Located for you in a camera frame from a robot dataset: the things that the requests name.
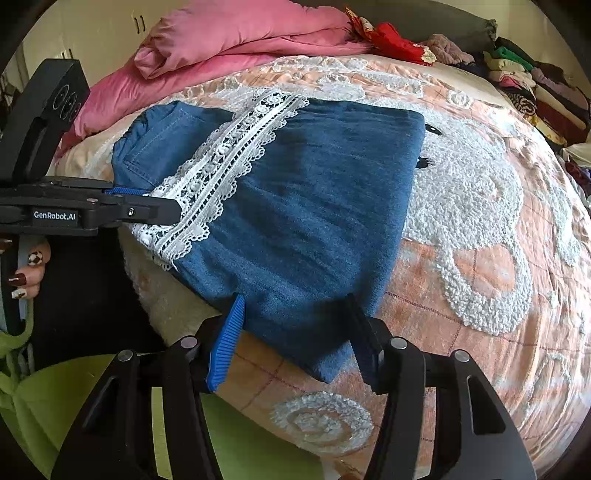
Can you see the cream wardrobe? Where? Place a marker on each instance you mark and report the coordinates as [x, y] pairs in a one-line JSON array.
[[92, 27]]

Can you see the stack of folded clothes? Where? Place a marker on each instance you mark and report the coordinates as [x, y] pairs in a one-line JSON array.
[[540, 87]]

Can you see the purple clothes heap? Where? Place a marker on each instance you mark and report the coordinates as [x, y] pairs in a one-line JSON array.
[[581, 177]]

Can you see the person's left hand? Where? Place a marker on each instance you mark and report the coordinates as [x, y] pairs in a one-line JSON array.
[[32, 274]]

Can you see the red patterned cloth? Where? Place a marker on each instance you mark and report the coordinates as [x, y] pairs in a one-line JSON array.
[[397, 42]]

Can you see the pink quilt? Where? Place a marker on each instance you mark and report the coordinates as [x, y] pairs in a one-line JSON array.
[[221, 41]]

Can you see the blue denim pants lace trim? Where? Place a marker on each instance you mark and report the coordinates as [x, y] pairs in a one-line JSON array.
[[314, 207]]

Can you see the person's black clothing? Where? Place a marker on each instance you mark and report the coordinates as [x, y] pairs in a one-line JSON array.
[[92, 300]]

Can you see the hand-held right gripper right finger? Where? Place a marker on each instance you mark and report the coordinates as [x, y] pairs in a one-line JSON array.
[[367, 353]]

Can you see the grey headboard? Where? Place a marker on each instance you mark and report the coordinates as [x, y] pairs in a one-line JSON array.
[[480, 26]]

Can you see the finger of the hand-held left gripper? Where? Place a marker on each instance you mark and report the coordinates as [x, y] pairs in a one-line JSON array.
[[127, 191], [143, 212]]

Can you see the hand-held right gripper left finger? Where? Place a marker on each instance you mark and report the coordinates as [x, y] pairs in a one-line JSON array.
[[226, 344]]

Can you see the peach and white printed blanket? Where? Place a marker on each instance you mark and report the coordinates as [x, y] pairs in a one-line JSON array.
[[485, 277]]

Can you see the mauve fuzzy cloth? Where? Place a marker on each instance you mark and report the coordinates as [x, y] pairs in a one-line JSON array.
[[450, 50]]

